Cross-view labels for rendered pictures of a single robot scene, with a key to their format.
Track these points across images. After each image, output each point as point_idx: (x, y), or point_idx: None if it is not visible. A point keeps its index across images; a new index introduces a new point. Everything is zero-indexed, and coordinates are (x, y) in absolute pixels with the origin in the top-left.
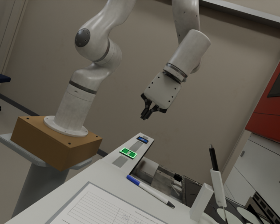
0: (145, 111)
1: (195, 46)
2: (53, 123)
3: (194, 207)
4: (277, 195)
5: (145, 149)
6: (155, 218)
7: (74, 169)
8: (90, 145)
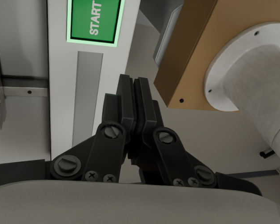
0: (148, 104)
1: None
2: None
3: None
4: None
5: (55, 122)
6: None
7: (176, 3)
8: (185, 55)
